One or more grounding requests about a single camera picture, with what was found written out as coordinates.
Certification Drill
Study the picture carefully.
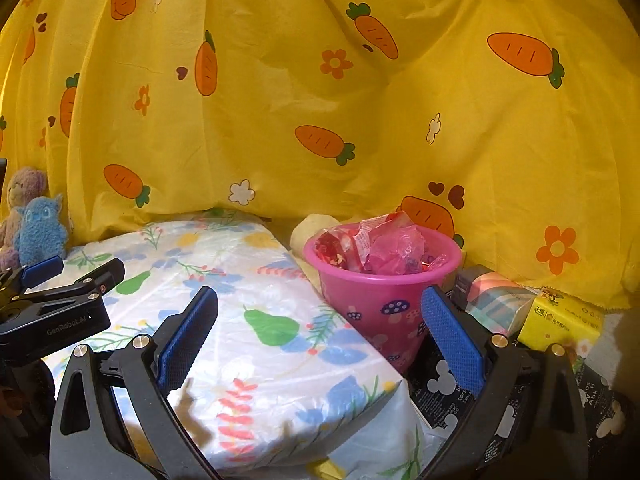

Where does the pink plastic bucket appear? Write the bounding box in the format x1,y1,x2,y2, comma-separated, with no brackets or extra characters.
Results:
303,224,463,375

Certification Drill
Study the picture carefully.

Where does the clear red plastic bag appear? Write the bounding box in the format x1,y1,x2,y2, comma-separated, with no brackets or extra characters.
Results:
315,211,416,267

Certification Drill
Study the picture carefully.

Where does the yellow carrot print curtain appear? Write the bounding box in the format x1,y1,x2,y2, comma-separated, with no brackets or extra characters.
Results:
0,0,640,311

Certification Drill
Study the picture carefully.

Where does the floral plastic tablecloth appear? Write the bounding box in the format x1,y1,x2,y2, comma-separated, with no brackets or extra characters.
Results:
25,210,481,480

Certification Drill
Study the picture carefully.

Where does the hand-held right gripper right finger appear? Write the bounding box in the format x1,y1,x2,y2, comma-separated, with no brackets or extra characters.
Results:
420,285,589,480

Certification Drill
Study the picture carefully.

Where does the cream plush ball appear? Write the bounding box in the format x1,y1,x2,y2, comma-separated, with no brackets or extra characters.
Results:
291,213,344,261

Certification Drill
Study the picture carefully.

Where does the pastel striped box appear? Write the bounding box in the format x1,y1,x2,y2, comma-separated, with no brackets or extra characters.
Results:
452,265,536,339

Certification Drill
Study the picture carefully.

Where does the pink clear plastic bag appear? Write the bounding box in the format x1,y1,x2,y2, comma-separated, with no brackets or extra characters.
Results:
367,225,426,276

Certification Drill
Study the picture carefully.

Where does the purple teddy bear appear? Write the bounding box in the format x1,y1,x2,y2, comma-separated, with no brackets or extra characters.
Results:
0,167,49,271

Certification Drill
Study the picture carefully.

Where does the blue plush monster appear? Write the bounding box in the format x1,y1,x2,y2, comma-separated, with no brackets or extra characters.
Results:
12,193,70,269

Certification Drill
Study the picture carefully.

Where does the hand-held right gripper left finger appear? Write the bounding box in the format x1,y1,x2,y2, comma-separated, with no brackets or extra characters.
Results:
49,285,221,480

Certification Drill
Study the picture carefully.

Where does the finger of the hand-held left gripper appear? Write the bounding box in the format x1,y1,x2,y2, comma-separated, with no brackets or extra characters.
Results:
0,255,65,292
27,258,126,307

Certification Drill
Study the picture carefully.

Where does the yellow tissue pack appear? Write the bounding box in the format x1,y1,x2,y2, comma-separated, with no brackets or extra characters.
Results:
517,287,606,356

